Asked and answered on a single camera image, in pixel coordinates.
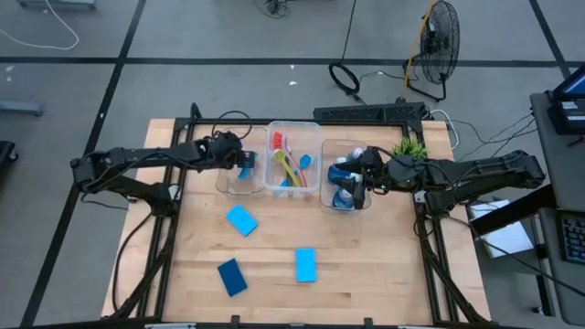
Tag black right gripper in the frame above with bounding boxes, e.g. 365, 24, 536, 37
335, 144, 415, 211

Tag blue dish brush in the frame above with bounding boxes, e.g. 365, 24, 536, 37
273, 154, 314, 198

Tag red dish brush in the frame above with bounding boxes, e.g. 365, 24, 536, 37
271, 131, 310, 189

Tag yellow-green dish brush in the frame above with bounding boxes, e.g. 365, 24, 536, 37
272, 149, 303, 189

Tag clear shallow plastic bin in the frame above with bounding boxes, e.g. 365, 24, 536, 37
319, 138, 372, 214
215, 126, 270, 199

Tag clear tall plastic bin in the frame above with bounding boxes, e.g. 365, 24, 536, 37
265, 119, 324, 198

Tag green plant in white pot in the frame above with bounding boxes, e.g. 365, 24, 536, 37
390, 136, 431, 160

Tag dark blue sponge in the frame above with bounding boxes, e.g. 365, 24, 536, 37
217, 258, 249, 298

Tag black floor fan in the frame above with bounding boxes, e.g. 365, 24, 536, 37
401, 0, 462, 102

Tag black desk crossbar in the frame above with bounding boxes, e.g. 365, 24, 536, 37
469, 184, 558, 237

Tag grey desk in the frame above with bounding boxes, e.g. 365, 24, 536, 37
529, 90, 585, 326

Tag grey furniture foot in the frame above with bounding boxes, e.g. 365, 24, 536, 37
0, 100, 45, 118

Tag grey furniture base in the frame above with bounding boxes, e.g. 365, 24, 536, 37
16, 0, 98, 11

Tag black laptop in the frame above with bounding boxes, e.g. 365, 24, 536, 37
546, 63, 585, 136

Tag black keyboard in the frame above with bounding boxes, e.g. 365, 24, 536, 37
558, 213, 585, 267

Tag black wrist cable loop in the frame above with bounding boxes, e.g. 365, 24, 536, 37
212, 111, 252, 138

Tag black aluminium table frame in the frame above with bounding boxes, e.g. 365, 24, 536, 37
109, 102, 493, 329

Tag black coiled cable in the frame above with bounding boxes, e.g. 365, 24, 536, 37
328, 0, 367, 104

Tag short white cable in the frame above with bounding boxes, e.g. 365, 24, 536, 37
428, 108, 461, 152

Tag yellow cable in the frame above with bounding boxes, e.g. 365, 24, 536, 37
399, 0, 438, 101

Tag black cable bundle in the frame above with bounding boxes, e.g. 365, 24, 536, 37
254, 0, 293, 20

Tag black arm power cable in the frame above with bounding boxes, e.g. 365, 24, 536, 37
111, 210, 155, 314

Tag thin black cable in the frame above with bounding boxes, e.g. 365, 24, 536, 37
450, 112, 539, 164

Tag long white cable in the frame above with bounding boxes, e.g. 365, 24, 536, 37
0, 0, 80, 51

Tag long black cable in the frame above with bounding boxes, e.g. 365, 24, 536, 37
473, 223, 585, 298

